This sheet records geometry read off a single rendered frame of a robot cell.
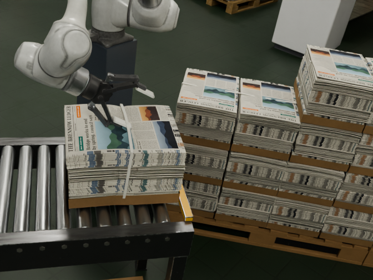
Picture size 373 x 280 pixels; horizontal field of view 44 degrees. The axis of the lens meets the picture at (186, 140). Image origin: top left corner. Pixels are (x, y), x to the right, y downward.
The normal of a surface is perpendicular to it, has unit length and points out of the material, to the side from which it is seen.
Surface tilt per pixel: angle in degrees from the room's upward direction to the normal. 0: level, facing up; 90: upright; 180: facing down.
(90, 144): 3
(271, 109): 1
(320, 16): 90
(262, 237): 90
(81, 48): 57
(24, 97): 0
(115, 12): 88
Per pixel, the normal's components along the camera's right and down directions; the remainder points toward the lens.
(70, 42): 0.59, 0.02
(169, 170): 0.22, 0.59
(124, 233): 0.15, -0.81
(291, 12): -0.56, 0.40
